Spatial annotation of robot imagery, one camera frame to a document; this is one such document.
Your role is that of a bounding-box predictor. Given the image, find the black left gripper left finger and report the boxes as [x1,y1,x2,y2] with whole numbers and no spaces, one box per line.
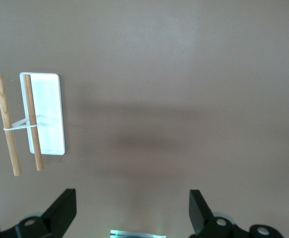
[0,188,77,238]

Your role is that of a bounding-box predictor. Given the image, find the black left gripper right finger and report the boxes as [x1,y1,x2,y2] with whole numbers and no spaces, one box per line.
[188,189,283,238]

